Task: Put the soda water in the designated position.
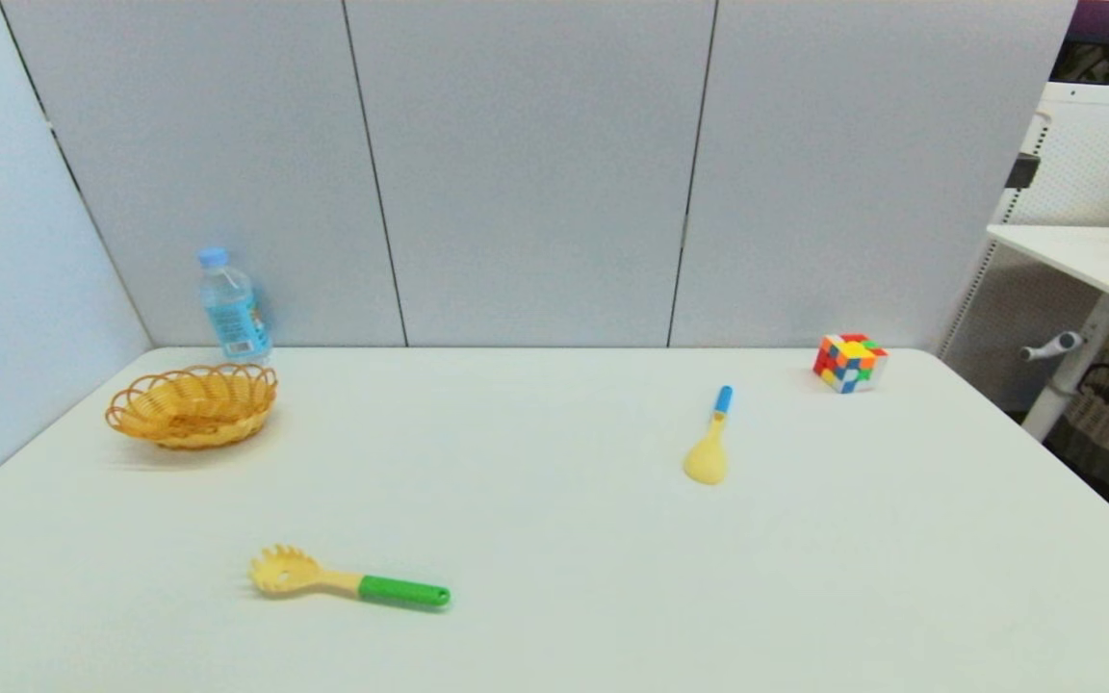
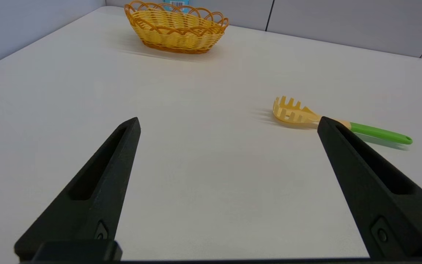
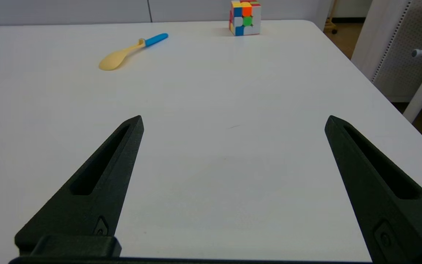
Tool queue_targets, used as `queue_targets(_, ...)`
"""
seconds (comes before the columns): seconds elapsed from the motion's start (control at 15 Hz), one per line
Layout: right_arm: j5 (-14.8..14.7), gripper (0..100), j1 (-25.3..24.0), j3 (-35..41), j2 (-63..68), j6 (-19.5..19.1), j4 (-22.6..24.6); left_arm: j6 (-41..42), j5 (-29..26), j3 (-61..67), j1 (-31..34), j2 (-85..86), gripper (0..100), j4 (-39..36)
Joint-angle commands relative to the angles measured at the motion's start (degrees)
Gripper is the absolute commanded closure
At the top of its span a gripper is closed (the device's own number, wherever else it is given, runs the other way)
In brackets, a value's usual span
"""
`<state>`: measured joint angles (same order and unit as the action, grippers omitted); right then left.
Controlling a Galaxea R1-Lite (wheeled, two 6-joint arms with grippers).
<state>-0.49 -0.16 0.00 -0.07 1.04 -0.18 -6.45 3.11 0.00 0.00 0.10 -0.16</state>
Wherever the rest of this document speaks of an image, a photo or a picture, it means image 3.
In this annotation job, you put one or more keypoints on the multicoloured puzzle cube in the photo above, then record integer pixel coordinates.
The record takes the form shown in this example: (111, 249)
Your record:
(245, 21)

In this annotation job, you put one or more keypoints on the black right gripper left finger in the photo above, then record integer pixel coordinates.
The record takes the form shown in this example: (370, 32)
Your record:
(93, 209)

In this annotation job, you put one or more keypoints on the wooden stand with caster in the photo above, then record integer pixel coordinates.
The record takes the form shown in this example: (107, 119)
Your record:
(331, 21)

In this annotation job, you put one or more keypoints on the white perforated pegboard panel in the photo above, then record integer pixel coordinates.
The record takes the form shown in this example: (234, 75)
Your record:
(407, 44)

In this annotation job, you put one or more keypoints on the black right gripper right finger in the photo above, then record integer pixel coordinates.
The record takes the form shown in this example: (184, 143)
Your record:
(390, 212)

